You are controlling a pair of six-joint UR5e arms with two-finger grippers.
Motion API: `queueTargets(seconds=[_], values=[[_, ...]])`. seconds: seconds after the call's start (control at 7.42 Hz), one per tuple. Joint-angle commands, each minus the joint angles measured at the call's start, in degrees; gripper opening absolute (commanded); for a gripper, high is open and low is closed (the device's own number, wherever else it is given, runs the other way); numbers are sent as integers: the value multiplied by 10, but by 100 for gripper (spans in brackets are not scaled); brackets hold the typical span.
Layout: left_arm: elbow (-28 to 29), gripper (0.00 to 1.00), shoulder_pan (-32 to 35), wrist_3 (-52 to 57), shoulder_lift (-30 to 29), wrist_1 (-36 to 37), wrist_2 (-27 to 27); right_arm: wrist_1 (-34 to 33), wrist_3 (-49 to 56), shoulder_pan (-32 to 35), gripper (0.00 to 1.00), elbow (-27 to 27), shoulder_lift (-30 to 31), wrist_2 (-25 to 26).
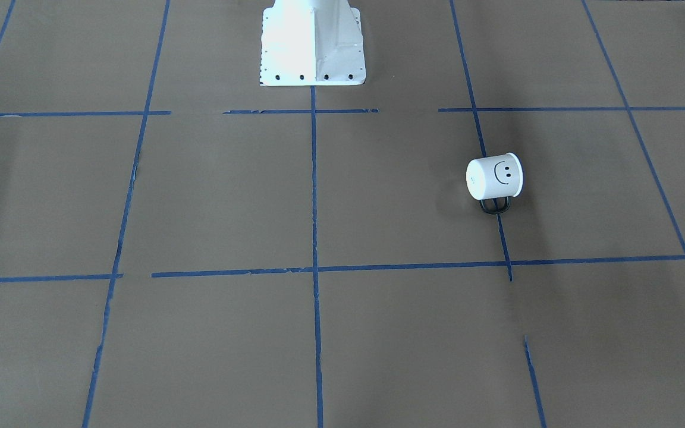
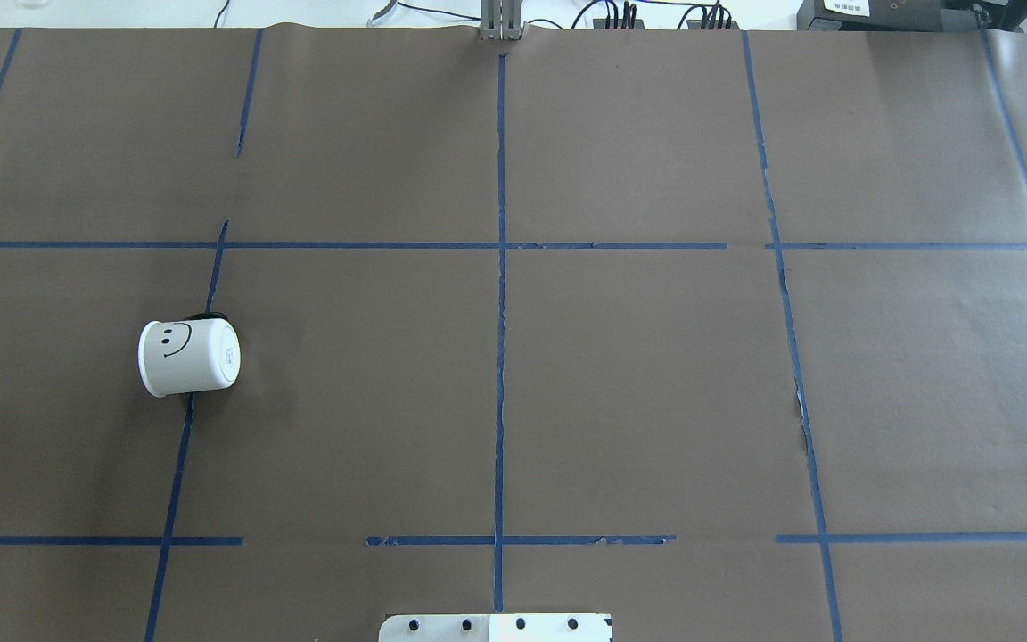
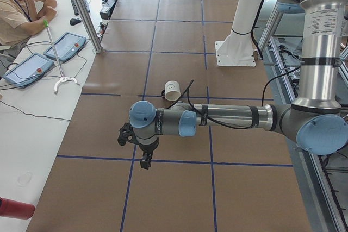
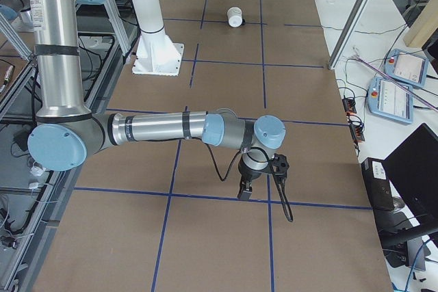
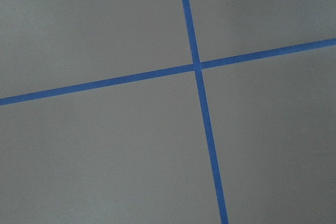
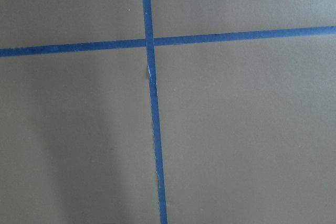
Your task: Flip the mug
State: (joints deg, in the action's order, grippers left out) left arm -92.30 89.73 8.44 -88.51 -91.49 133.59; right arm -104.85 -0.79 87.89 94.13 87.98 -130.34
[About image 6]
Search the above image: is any brown paper table cover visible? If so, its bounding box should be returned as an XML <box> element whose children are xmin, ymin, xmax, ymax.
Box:
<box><xmin>1</xmin><ymin>0</ymin><xmax>335</xmax><ymax>223</ymax></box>

